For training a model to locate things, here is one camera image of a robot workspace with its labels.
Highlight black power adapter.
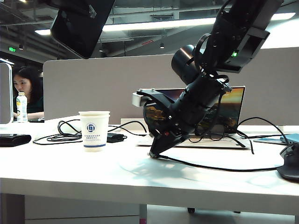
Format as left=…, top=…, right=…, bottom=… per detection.
left=107, top=132, right=128, bottom=143

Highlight white paper cup blue logo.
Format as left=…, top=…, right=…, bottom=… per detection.
left=79, top=113, right=110, bottom=153
left=78, top=111, right=110, bottom=116

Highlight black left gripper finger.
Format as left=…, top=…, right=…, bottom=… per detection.
left=87, top=6, right=98, bottom=19

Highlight black wallet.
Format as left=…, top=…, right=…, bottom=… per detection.
left=0, top=134, right=32, bottom=147

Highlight black adapter laptop cable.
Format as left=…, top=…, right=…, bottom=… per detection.
left=107, top=120, right=148, bottom=136

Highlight black hub cable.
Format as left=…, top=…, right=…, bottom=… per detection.
left=236, top=130, right=284, bottom=140

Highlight grey desk divider panel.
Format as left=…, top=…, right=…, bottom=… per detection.
left=43, top=46, right=299, bottom=131

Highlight black computer mouse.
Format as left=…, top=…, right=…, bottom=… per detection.
left=276, top=143, right=299, bottom=182

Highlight black coiled power cord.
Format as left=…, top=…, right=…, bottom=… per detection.
left=32, top=119, right=83, bottom=145

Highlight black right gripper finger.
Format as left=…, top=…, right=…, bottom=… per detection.
left=153, top=134, right=190, bottom=159
left=148, top=130, right=175, bottom=157

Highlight dark-haired seated person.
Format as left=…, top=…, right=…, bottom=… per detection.
left=12, top=66, right=45, bottom=121

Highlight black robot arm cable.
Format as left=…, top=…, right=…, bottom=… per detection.
left=188, top=0, right=233, bottom=143

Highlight silver open laptop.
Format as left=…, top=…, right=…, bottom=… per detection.
left=135, top=85, right=250, bottom=150

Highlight black round eyeglasses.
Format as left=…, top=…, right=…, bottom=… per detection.
left=186, top=125, right=255, bottom=155

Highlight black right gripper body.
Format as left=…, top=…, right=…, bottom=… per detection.
left=163, top=87, right=222, bottom=136

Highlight black charger cable with plug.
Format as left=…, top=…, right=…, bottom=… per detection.
left=149, top=116, right=290, bottom=173

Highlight grey white monitor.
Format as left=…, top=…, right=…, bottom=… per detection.
left=0, top=58, right=14, bottom=126

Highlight white yellow drink bottle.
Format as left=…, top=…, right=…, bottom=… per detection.
left=15, top=91, right=28, bottom=123

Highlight long ceiling light bar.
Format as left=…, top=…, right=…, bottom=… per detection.
left=34, top=13, right=296, bottom=35

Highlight grey under-desk cabinet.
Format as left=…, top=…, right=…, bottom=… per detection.
left=0, top=193, right=141, bottom=224

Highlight blue-grey USB hub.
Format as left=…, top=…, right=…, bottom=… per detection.
left=279, top=133, right=299, bottom=144

